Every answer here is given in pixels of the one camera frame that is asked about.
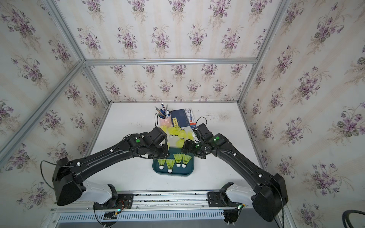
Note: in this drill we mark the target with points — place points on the dark teal storage tray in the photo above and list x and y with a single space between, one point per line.
177 171

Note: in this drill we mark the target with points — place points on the yellow shuttlecock pile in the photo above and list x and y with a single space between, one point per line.
180 143
164 128

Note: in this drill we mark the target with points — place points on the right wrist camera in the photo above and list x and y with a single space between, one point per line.
202 133

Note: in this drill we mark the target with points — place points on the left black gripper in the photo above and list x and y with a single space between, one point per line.
166 154

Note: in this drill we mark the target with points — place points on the pink pen cup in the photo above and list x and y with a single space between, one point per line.
165 121

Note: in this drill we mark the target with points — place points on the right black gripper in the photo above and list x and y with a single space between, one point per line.
190 150

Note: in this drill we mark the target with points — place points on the aluminium front rail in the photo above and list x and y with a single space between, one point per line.
168 201

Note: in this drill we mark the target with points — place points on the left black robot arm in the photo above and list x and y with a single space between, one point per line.
70 178

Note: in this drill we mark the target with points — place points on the dark blue book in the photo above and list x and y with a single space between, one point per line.
179 118

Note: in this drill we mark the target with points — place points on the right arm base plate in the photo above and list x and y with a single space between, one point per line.
219 199

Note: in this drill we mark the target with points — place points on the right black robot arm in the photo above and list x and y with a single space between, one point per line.
270 195

